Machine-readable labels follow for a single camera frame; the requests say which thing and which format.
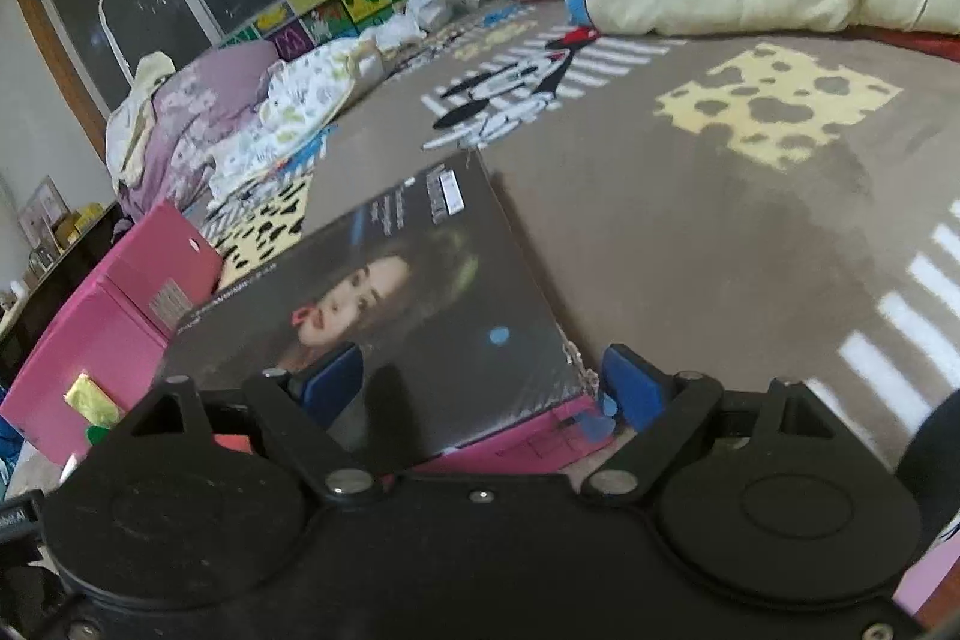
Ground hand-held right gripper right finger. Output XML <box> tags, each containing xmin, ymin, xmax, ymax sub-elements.
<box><xmin>581</xmin><ymin>344</ymin><xmax>837</xmax><ymax>507</ymax></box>

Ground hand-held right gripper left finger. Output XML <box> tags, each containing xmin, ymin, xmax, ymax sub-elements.
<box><xmin>127</xmin><ymin>344</ymin><xmax>376</xmax><ymax>506</ymax></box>

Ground pink box lid portrait print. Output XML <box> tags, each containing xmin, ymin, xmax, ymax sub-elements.
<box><xmin>154</xmin><ymin>149</ymin><xmax>601</xmax><ymax>472</ymax></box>

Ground pink cardboard box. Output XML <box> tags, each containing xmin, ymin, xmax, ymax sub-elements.
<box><xmin>0</xmin><ymin>201</ymin><xmax>226</xmax><ymax>461</ymax></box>

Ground yellow clay packet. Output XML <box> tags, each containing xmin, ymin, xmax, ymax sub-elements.
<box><xmin>64</xmin><ymin>370</ymin><xmax>125</xmax><ymax>423</ymax></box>

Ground cartoon mouse printed blanket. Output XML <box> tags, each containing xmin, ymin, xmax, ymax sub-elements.
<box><xmin>0</xmin><ymin>2</ymin><xmax>960</xmax><ymax>483</ymax></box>

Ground desk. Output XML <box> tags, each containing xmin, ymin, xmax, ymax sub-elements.
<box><xmin>0</xmin><ymin>201</ymin><xmax>121</xmax><ymax>356</ymax></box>

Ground white leaf patterned blanket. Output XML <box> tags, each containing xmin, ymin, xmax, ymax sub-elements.
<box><xmin>210</xmin><ymin>36</ymin><xmax>391</xmax><ymax>199</ymax></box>

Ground yellow boxes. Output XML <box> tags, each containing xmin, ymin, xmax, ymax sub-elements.
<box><xmin>56</xmin><ymin>203</ymin><xmax>102</xmax><ymax>244</ymax></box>

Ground purple floral quilt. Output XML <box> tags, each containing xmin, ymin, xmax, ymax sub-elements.
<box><xmin>112</xmin><ymin>40</ymin><xmax>286</xmax><ymax>221</ymax></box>

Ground cream white clothes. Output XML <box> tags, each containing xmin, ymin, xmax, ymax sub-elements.
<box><xmin>105</xmin><ymin>51</ymin><xmax>177</xmax><ymax>187</ymax></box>

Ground picture frame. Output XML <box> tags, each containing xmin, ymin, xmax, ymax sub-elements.
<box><xmin>19</xmin><ymin>175</ymin><xmax>65</xmax><ymax>251</ymax></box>

